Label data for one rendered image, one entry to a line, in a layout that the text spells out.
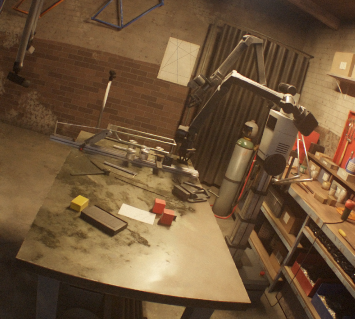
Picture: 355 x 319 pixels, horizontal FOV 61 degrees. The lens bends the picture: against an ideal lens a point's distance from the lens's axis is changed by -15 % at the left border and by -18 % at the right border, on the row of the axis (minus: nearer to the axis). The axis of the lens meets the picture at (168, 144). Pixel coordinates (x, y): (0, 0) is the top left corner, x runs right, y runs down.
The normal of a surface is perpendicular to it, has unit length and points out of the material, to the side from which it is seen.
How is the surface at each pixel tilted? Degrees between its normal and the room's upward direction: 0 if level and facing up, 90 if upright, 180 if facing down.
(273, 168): 90
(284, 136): 90
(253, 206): 90
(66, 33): 90
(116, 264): 0
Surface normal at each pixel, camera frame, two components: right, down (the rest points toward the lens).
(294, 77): -0.65, 0.02
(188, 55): 0.09, 0.29
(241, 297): 0.29, -0.92
